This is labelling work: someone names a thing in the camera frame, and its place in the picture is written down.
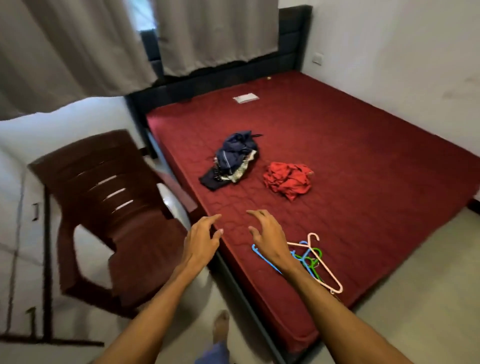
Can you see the red crumpled garment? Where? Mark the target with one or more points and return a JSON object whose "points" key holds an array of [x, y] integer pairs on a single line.
{"points": [[288, 180]]}

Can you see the green plastic hanger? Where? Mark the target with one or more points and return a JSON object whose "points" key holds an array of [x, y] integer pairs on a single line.
{"points": [[318, 252]]}

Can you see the person's foot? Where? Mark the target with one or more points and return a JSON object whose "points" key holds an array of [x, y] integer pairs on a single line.
{"points": [[221, 325]]}

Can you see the blue plastic hanger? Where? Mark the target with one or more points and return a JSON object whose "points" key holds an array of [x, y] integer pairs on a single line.
{"points": [[267, 260]]}

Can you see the wide beige curtain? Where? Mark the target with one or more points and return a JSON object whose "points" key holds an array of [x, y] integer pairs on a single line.
{"points": [[63, 48]]}

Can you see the white mattress label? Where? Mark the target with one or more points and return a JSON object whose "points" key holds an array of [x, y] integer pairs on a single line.
{"points": [[246, 98]]}

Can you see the narrow beige curtain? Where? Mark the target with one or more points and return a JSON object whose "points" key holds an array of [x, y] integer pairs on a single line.
{"points": [[217, 33]]}

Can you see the red quilted mattress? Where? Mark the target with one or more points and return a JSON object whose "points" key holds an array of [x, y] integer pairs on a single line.
{"points": [[356, 150]]}

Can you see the pink plastic hanger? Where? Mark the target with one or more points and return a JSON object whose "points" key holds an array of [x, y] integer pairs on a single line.
{"points": [[330, 279]]}

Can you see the person's blue trouser leg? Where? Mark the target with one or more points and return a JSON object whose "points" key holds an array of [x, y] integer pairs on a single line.
{"points": [[214, 354]]}

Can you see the person's right thumb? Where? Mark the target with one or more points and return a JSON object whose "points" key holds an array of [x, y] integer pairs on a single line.
{"points": [[254, 233]]}

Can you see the navy blue garment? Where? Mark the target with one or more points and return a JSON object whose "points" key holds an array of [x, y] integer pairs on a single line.
{"points": [[234, 150]]}

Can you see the window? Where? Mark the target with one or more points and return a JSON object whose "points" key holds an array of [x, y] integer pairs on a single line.
{"points": [[141, 15]]}

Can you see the patterned light garment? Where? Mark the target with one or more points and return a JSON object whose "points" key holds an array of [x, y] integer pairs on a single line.
{"points": [[242, 171]]}

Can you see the white wall socket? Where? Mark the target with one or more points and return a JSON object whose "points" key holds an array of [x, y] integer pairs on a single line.
{"points": [[317, 58]]}

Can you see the person's left forearm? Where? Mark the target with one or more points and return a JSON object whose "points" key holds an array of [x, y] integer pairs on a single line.
{"points": [[157, 311]]}

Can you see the person's left hand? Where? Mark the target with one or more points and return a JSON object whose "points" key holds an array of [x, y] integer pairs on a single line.
{"points": [[197, 245]]}

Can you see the person's left thumb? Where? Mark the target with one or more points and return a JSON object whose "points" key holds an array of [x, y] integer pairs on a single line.
{"points": [[217, 234]]}

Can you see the person's right hand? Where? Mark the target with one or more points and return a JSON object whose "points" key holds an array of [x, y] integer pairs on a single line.
{"points": [[273, 243]]}

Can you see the white wardrobe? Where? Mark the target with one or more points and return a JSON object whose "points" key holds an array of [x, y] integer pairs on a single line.
{"points": [[22, 262]]}

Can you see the brown plastic chair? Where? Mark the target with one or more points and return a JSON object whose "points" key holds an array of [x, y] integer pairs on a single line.
{"points": [[131, 232]]}

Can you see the person's right forearm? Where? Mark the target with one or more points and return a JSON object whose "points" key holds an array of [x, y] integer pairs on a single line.
{"points": [[337, 318]]}

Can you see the black bed frame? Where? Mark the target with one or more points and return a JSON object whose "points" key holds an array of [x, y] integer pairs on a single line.
{"points": [[292, 37]]}

